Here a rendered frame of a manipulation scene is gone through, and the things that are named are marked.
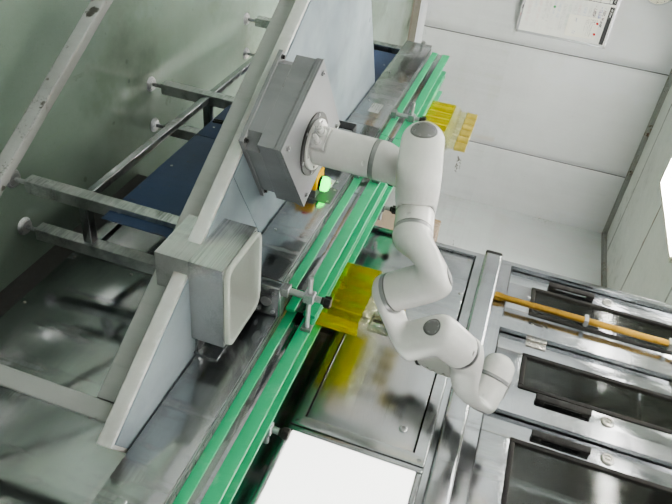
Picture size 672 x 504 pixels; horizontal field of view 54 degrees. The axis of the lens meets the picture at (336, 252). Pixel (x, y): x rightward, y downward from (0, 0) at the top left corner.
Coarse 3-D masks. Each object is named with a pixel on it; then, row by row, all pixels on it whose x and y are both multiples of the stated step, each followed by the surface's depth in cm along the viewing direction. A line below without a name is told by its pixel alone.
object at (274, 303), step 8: (264, 280) 159; (272, 280) 159; (264, 288) 158; (272, 288) 158; (280, 288) 157; (264, 296) 160; (272, 296) 159; (280, 296) 159; (264, 304) 161; (272, 304) 161; (280, 304) 160; (264, 312) 163; (272, 312) 162; (280, 312) 162
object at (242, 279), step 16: (256, 240) 146; (240, 256) 137; (256, 256) 149; (224, 272) 134; (240, 272) 153; (256, 272) 152; (224, 288) 135; (240, 288) 156; (256, 288) 155; (224, 304) 138; (240, 304) 156; (256, 304) 157; (224, 320) 142; (240, 320) 152
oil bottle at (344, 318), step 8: (336, 304) 173; (344, 304) 174; (328, 312) 171; (336, 312) 171; (344, 312) 171; (352, 312) 171; (360, 312) 172; (320, 320) 173; (328, 320) 172; (336, 320) 171; (344, 320) 170; (352, 320) 169; (360, 320) 169; (368, 320) 170; (336, 328) 172; (344, 328) 171; (352, 328) 171; (360, 328) 170; (368, 328) 171; (360, 336) 172
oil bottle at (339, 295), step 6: (336, 288) 179; (330, 294) 177; (336, 294) 177; (342, 294) 177; (348, 294) 177; (354, 294) 178; (336, 300) 175; (342, 300) 175; (348, 300) 176; (354, 300) 176; (360, 300) 176; (366, 300) 176; (372, 300) 176; (354, 306) 174; (360, 306) 174; (366, 306) 174; (372, 306) 175; (372, 312) 174; (372, 318) 175
